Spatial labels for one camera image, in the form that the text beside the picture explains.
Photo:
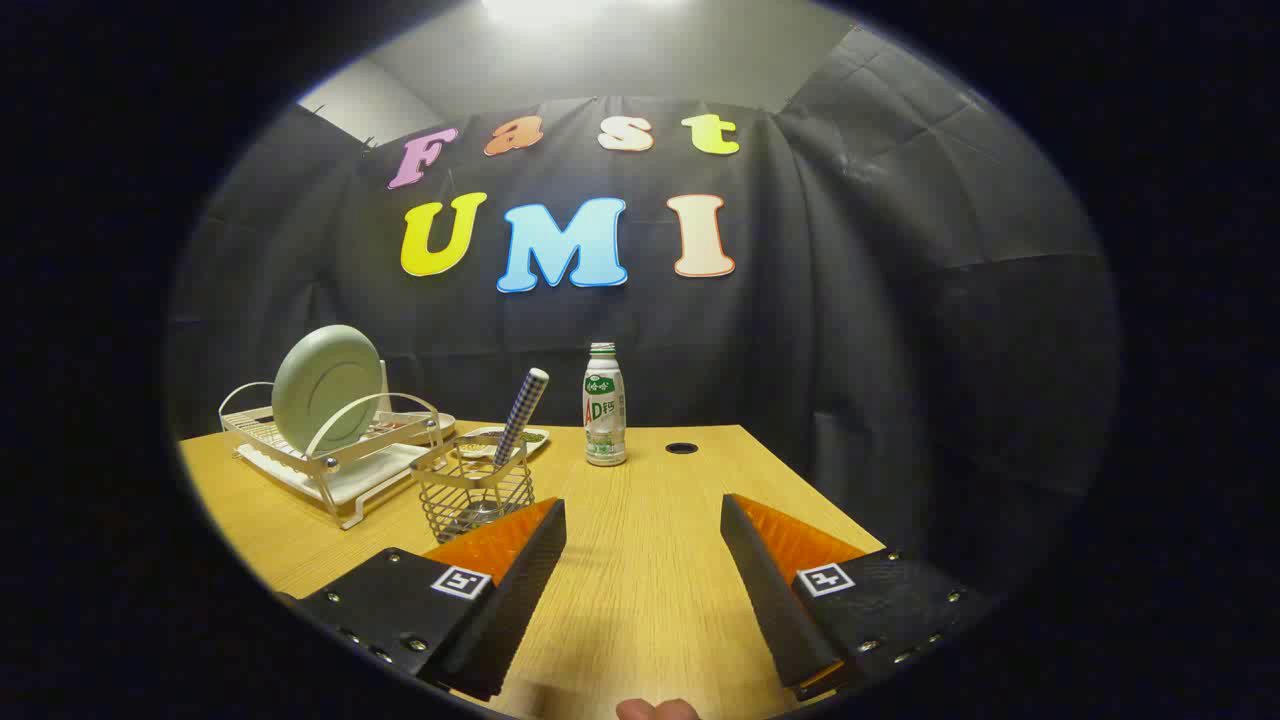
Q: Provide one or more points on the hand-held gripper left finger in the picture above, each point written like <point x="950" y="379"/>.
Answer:
<point x="520" y="590"/>

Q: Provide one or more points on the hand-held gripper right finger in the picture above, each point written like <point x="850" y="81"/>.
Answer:
<point x="770" y="590"/>

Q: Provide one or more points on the pale green plate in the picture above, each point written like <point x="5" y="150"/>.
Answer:
<point x="320" y="385"/>

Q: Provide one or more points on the white divided snack tray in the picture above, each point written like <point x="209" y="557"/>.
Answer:
<point x="480" y="437"/>

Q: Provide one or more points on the white green drink bottle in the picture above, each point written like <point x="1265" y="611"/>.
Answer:
<point x="604" y="420"/>

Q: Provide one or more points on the white drain tray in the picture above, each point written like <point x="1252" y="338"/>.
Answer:
<point x="365" y="480"/>

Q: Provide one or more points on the black backdrop cloth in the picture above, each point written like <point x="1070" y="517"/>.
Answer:
<point x="850" y="350"/>

